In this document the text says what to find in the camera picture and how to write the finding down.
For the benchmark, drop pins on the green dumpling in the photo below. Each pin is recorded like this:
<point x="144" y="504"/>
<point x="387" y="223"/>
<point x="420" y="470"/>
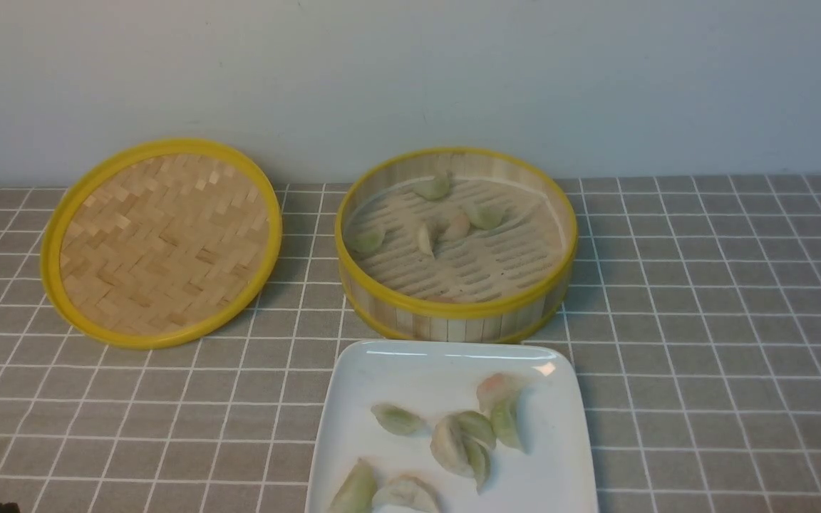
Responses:
<point x="397" y="420"/>
<point x="483" y="217"/>
<point x="366" y="242"/>
<point x="478" y="427"/>
<point x="433" y="188"/>
<point x="480" y="461"/>
<point x="357" y="490"/>
<point x="503" y="417"/>

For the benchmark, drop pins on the pink dumpling on plate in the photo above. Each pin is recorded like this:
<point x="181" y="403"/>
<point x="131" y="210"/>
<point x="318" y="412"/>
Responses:
<point x="496" y="388"/>

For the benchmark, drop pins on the white rectangular plate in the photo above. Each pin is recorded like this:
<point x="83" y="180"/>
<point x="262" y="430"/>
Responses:
<point x="553" y="472"/>

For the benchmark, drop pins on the white dumpling on plate centre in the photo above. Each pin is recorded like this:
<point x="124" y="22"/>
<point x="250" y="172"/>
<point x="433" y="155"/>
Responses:
<point x="447" y="445"/>

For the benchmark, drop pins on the white dumpling at plate bottom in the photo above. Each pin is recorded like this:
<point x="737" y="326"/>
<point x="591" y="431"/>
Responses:
<point x="409" y="492"/>

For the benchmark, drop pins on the green dumpling at plate bottom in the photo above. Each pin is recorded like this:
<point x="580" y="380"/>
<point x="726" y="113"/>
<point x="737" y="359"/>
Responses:
<point x="357" y="490"/>

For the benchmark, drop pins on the pale dumpling in steamer centre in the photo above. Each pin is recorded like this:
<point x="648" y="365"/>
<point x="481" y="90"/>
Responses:
<point x="425" y="237"/>

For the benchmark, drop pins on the yellow rimmed bamboo steamer basket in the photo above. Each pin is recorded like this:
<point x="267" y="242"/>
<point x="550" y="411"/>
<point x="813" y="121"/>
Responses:
<point x="500" y="285"/>

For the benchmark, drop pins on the pinkish dumpling in steamer centre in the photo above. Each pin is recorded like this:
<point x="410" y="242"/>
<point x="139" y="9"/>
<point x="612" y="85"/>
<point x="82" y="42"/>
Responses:
<point x="455" y="228"/>

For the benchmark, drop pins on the green dumpling at steamer back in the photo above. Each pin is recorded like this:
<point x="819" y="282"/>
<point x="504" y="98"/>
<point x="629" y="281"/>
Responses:
<point x="433" y="188"/>

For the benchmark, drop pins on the green dumpling atop white one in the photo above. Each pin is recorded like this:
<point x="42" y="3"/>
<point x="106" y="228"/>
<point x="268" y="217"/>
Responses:
<point x="478" y="427"/>

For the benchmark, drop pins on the green dumpling beside pink one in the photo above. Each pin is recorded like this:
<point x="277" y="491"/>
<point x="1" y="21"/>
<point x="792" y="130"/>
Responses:
<point x="503" y="417"/>

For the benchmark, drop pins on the green dumpling under white one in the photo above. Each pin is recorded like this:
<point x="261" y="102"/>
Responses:
<point x="480" y="461"/>

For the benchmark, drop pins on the yellow rimmed bamboo steamer lid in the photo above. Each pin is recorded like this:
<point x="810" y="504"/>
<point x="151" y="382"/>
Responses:
<point x="161" y="244"/>

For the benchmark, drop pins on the grey checked tablecloth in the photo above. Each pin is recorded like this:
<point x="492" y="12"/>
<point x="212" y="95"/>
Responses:
<point x="693" y="322"/>

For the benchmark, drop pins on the black object at bottom left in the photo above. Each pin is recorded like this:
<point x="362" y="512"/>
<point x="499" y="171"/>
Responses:
<point x="9" y="507"/>

